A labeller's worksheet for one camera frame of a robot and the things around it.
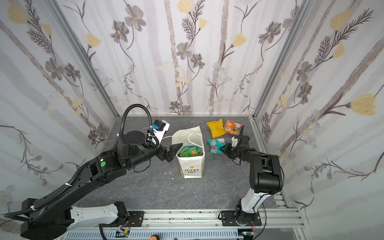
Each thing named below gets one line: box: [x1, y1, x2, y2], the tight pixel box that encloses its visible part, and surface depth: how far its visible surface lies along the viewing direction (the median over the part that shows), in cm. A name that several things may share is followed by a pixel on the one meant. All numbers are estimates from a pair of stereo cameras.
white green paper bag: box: [172, 125, 206, 179], surface depth 80 cm
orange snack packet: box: [224, 119, 243, 135], surface depth 110 cm
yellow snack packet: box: [206, 118, 227, 139], surface depth 110 cm
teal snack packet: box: [206, 138, 226, 154], surface depth 98 cm
